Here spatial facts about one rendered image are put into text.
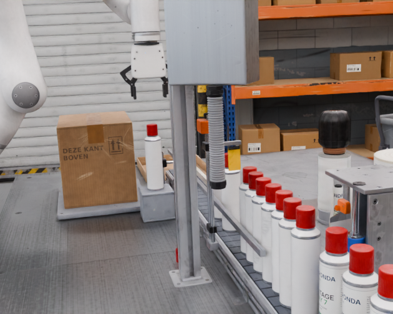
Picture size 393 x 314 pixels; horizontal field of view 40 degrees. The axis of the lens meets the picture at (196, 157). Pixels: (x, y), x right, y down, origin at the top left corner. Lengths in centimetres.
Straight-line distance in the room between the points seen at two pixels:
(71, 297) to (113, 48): 449
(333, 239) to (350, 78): 456
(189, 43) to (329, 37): 500
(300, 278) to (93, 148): 99
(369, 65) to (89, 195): 399
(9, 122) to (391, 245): 111
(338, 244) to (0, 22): 107
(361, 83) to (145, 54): 385
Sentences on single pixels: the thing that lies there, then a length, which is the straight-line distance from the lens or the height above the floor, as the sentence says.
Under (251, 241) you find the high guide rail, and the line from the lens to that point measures 115.
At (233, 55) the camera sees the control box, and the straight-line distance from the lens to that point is 107.
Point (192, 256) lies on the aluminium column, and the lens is 128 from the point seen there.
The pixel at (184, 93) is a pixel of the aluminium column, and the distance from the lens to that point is 118.
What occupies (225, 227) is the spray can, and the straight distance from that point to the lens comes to 143.
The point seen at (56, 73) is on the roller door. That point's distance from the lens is 568.
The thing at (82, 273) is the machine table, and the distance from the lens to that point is 138.
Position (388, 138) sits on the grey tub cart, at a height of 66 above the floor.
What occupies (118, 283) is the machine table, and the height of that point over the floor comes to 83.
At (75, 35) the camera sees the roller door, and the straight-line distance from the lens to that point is 564.
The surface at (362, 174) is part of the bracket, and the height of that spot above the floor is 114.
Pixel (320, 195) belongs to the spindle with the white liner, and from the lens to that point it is 148.
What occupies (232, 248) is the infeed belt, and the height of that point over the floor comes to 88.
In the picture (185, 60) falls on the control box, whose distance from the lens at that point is 111.
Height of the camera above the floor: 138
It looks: 13 degrees down
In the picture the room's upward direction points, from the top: 3 degrees counter-clockwise
